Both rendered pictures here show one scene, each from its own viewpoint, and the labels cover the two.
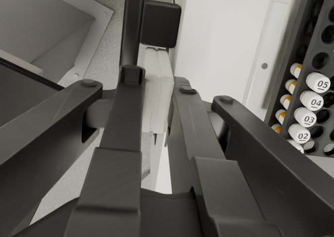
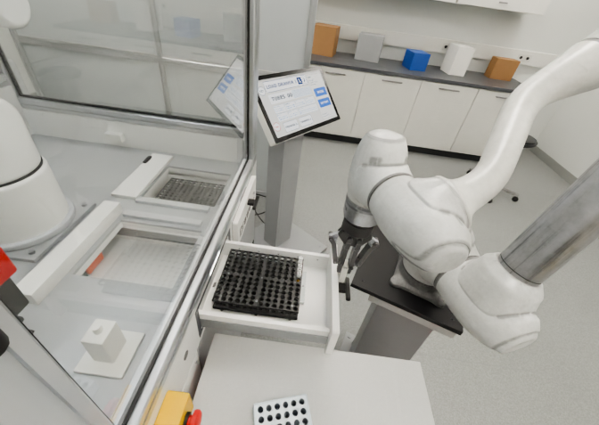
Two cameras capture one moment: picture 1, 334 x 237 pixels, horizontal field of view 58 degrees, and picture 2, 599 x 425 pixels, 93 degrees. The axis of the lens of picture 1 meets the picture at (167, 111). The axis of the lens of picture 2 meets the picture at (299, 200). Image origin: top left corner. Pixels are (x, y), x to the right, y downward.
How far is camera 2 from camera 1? 67 cm
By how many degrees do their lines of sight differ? 30
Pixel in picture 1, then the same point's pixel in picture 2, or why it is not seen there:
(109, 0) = not seen: hidden behind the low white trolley
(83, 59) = (345, 347)
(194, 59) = (334, 277)
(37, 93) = (368, 287)
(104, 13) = not seen: hidden behind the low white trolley
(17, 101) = (374, 284)
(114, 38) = not seen: hidden behind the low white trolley
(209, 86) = (316, 281)
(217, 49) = (316, 291)
